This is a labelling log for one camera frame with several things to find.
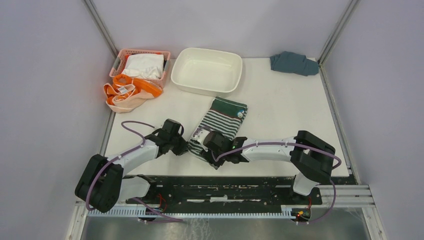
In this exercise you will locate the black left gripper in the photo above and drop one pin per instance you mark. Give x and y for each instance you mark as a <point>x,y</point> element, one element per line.
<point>183,147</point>

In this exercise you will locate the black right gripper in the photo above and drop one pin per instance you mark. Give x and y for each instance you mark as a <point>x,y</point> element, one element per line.
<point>206,154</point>

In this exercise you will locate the green white striped towel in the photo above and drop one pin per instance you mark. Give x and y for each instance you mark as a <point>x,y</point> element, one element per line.
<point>224,116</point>

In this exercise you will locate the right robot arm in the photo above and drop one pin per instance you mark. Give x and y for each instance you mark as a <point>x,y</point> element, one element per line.
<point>314,158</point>

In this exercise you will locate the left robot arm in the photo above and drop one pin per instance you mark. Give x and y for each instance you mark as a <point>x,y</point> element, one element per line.
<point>100,185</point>

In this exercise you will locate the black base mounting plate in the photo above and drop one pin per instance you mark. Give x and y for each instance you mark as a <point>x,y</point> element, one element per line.
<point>225,195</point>

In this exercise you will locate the orange and cream cloth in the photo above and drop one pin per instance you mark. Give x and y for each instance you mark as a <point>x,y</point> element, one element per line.
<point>127,93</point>

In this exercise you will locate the pink plastic basket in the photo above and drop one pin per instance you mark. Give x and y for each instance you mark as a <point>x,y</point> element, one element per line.
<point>122,57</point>

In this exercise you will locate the white plastic tub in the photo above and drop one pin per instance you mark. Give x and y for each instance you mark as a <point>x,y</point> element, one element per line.
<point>207,71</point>

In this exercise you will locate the white cloth in basket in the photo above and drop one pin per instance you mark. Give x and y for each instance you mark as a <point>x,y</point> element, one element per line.
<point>144,66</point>

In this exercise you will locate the blue-grey folded cloth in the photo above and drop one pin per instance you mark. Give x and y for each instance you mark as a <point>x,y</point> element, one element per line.
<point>293,63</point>

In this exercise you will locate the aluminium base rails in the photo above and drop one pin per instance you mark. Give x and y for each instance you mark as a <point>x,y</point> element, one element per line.
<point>348,196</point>

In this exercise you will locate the white slotted cable duct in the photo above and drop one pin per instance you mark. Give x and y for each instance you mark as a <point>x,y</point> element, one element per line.
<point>139,211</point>

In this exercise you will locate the aluminium frame post left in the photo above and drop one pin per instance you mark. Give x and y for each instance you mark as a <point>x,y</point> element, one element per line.
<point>101,26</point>

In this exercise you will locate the aluminium frame post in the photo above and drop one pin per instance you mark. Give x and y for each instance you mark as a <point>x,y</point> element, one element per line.
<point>101,26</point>
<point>334,36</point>

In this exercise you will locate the aluminium frame post right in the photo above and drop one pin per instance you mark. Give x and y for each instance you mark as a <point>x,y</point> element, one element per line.
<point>334,36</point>

